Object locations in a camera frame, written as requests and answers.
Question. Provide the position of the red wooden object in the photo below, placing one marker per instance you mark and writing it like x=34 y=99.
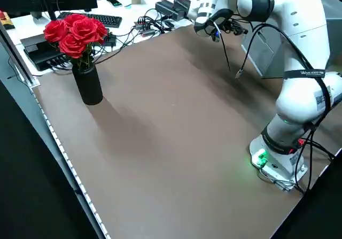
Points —
x=5 y=19

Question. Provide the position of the red rose bouquet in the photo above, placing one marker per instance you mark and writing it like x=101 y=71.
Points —
x=80 y=30

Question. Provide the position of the black power brick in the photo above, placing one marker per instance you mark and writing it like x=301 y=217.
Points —
x=183 y=6
x=165 y=7

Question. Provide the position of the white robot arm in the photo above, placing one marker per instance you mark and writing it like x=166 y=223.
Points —
x=294 y=9

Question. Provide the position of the black cylindrical vase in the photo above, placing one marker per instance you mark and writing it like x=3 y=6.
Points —
x=88 y=86

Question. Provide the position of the grey drawer cabinet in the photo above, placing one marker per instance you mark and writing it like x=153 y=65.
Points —
x=331 y=9

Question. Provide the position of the black keyboard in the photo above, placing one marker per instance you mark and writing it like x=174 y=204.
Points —
x=107 y=19

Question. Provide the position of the small black box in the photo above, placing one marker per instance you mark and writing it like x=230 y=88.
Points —
x=110 y=39

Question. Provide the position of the grey usb hub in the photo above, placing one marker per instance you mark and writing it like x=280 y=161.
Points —
x=145 y=31

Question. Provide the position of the black docking station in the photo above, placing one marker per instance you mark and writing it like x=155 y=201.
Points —
x=40 y=52

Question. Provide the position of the black smartphone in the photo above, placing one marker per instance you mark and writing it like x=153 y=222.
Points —
x=114 y=2

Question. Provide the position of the aluminium frame rail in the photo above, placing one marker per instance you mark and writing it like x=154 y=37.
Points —
x=24 y=68

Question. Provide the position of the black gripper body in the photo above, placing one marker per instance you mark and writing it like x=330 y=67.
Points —
x=221 y=17

